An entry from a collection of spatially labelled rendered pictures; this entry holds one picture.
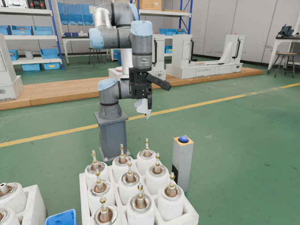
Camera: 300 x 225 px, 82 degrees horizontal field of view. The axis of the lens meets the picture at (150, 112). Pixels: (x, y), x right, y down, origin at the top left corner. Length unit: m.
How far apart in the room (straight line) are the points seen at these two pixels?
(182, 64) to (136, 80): 2.51
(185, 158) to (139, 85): 0.42
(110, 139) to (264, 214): 0.89
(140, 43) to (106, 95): 0.50
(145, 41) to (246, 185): 0.94
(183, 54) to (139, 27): 2.51
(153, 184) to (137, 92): 0.38
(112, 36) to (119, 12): 0.38
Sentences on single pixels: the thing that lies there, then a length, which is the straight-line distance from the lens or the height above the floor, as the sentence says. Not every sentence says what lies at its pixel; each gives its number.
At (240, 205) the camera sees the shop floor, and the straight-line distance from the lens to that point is 1.07.
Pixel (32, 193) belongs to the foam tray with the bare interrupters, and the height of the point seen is 0.18.
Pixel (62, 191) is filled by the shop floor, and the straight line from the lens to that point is 1.13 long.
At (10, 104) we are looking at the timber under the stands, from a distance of 2.54.
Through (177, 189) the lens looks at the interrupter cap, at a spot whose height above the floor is 0.25.
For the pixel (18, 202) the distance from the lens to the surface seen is 0.86.
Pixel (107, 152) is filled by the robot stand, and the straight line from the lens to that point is 1.19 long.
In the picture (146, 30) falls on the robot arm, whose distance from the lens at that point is 0.64.
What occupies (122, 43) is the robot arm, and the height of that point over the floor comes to 0.74.
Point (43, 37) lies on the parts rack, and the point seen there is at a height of 0.75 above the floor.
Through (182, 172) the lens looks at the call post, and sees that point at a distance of 0.93.
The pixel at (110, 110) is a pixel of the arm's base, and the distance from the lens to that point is 1.07.
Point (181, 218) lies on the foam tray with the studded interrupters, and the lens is 0.72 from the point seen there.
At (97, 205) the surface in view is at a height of 0.22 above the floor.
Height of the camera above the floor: 0.77
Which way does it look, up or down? 24 degrees down
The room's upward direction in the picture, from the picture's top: straight up
